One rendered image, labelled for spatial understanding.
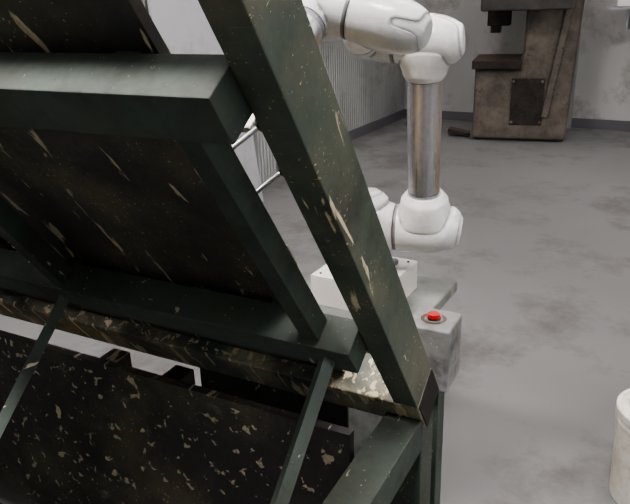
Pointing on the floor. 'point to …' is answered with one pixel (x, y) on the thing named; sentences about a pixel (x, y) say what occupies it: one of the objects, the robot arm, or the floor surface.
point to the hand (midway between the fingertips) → (251, 116)
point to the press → (527, 73)
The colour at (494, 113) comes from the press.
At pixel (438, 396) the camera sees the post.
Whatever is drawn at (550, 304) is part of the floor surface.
